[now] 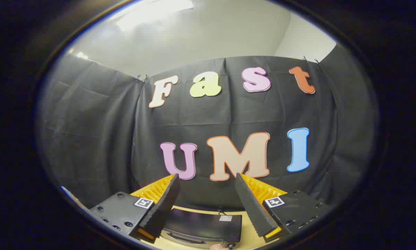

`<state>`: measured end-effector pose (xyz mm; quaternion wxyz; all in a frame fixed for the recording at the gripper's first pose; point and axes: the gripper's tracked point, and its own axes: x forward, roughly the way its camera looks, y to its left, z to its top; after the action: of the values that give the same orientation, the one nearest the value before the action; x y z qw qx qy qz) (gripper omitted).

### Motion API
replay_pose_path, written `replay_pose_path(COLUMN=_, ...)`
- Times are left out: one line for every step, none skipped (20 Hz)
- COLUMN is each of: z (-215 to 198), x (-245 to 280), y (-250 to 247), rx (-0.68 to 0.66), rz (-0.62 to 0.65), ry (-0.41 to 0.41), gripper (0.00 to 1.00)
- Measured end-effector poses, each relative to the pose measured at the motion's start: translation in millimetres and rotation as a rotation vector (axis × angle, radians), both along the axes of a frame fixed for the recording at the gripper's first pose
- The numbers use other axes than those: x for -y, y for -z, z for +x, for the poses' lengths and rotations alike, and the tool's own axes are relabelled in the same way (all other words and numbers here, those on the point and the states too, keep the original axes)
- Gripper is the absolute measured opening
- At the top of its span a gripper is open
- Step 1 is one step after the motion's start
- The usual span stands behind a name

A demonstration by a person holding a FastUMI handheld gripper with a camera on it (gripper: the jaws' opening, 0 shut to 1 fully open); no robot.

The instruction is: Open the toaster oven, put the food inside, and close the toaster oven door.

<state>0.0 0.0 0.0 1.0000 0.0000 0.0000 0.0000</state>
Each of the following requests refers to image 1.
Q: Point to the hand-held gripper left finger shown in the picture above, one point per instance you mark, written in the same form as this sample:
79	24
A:
164	205

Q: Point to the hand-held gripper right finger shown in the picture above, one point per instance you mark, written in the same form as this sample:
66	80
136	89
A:
253	205

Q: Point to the black toaster oven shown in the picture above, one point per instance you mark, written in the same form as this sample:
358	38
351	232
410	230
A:
201	222

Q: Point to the black backdrop cloth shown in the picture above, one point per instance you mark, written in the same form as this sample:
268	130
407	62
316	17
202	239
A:
100	132

